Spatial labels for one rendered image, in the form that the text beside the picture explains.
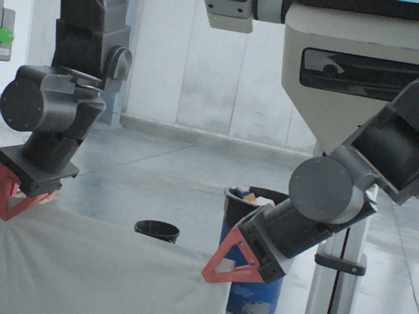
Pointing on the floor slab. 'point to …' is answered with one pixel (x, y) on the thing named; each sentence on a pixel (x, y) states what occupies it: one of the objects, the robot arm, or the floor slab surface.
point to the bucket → (158, 230)
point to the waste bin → (244, 292)
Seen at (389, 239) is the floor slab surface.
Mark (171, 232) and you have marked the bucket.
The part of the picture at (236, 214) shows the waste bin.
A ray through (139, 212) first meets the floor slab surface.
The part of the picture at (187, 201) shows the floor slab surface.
